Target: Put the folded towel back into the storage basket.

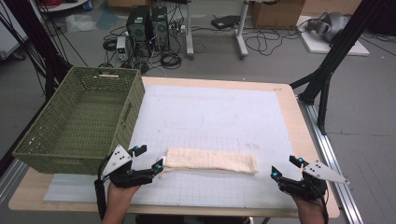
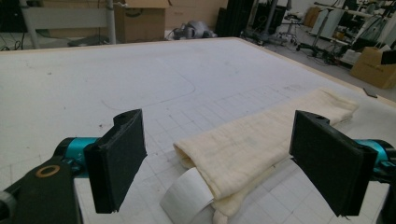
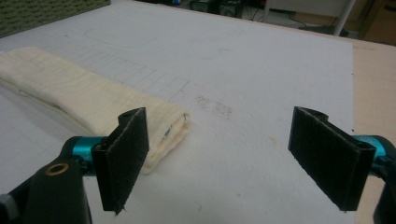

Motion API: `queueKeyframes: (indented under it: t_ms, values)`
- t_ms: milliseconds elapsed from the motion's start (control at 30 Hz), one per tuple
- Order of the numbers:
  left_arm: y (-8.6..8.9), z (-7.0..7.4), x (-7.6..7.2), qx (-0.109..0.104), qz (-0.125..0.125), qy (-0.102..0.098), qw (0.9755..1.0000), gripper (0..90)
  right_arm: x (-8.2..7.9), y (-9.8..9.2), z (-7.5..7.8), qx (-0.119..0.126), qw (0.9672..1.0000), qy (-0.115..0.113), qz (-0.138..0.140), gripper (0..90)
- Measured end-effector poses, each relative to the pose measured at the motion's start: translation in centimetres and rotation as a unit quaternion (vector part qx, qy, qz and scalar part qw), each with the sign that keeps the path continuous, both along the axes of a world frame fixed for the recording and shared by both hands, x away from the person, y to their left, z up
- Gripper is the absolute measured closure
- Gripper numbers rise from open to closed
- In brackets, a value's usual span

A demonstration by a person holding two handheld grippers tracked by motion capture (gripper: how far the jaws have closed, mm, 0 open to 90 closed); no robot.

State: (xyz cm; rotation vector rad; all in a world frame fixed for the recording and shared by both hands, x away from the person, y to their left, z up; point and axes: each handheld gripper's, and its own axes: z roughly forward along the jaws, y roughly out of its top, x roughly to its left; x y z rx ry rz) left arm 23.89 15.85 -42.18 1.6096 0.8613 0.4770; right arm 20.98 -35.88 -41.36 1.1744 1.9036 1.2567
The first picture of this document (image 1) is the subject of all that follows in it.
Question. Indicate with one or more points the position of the white desk frame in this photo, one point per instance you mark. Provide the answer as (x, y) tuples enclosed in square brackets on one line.
[(241, 34)]

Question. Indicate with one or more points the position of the white grid mat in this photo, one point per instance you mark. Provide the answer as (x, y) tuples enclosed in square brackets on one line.
[(202, 109)]

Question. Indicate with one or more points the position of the cream cloth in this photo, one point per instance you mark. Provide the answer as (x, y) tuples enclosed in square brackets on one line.
[(208, 160)]

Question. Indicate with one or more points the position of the white floor board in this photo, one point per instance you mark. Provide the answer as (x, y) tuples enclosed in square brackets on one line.
[(317, 45)]

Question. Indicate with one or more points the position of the round white table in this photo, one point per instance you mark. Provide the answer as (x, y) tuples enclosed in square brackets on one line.
[(62, 4)]

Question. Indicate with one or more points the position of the grey rounded shell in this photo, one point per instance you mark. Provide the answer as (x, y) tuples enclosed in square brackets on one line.
[(330, 25)]

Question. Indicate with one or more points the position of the brown cardboard box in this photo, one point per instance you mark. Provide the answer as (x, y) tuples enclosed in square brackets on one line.
[(277, 14)]

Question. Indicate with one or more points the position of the green woven plastic basket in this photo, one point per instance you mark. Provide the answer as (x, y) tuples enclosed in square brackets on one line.
[(87, 118)]

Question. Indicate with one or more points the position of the aluminium rail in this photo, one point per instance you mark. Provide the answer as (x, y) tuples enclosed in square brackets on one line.
[(330, 149)]

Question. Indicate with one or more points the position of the white power strip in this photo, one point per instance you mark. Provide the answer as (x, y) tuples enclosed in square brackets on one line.
[(176, 27)]

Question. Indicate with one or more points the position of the small white power supply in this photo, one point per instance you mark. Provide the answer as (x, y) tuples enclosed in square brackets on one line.
[(122, 48)]

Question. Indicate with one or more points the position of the flat black device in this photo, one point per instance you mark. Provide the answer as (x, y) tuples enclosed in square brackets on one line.
[(224, 21)]

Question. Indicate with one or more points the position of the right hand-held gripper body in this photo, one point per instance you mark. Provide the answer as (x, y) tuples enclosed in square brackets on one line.
[(306, 183)]

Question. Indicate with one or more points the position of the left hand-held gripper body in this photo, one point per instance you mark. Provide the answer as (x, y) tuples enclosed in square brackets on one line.
[(118, 160)]

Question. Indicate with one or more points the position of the clear plastic bag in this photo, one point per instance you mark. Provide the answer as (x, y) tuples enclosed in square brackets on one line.
[(79, 23)]

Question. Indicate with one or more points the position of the person's right hand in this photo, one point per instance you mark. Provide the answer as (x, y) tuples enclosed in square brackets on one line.
[(308, 207)]

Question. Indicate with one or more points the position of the black metal stand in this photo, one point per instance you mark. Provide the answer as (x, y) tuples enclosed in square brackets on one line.
[(339, 46)]

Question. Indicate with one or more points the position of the large black computer tower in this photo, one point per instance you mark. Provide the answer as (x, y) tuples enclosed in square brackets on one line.
[(138, 28)]

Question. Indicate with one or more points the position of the slim black computer tower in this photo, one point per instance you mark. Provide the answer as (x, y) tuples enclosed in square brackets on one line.
[(160, 28)]

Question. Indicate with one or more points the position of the person's left hand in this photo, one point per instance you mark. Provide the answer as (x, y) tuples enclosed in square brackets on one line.
[(120, 196)]

